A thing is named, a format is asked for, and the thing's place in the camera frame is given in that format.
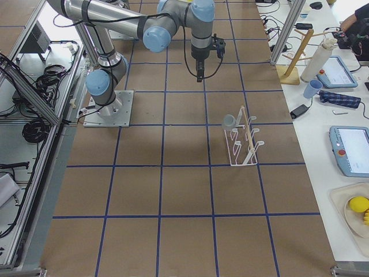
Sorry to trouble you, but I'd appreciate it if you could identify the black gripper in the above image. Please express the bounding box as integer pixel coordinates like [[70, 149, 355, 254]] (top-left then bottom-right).
[[191, 44, 214, 83]]

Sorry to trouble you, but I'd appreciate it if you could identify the grey plastic cup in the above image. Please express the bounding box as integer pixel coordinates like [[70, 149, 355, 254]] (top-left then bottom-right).
[[221, 114, 236, 131]]

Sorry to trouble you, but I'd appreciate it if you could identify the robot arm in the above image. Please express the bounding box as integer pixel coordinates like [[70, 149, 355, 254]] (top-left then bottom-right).
[[49, 1, 216, 117]]

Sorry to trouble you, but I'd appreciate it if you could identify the blue cup on desk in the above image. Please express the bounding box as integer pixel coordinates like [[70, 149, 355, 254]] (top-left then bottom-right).
[[303, 80, 323, 99]]

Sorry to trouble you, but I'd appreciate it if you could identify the wooden mug tree stand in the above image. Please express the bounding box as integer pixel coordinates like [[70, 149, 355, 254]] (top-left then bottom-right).
[[276, 28, 327, 85]]

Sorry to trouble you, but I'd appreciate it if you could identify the black power adapter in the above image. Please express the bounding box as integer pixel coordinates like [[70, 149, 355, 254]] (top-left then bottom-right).
[[289, 104, 309, 119]]

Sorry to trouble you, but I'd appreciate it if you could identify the beige water bottle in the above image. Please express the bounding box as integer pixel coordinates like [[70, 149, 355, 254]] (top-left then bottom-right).
[[300, 38, 337, 83]]

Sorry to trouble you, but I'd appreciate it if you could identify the blue teach pendant tablet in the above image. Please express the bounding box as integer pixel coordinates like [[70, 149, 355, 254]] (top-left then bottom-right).
[[317, 55, 358, 89]]

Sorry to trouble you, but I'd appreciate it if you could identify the small allen key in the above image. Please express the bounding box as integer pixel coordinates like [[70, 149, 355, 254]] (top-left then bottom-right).
[[332, 110, 349, 115]]

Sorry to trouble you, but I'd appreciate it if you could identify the folded plaid umbrella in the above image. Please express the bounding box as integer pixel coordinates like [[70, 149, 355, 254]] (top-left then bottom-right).
[[319, 91, 361, 108]]

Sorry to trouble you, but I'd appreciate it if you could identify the beige tray on desk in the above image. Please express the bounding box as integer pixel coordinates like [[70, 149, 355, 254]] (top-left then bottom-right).
[[330, 183, 368, 257]]

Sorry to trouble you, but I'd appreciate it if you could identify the yellow toy lemon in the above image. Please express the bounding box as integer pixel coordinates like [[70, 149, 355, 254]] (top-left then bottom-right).
[[348, 196, 369, 213]]

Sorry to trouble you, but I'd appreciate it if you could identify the cream bowl on desk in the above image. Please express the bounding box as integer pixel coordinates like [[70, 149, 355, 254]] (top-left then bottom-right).
[[344, 197, 368, 238]]

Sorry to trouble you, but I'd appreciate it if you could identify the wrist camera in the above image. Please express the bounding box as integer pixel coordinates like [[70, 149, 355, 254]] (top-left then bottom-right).
[[212, 33, 226, 59]]

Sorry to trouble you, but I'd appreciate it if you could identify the white wire cup rack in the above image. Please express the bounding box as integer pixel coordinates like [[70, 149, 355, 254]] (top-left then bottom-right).
[[223, 106, 265, 167]]

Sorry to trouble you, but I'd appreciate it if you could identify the aluminium frame post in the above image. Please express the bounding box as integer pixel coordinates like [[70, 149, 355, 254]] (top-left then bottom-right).
[[270, 0, 306, 65]]

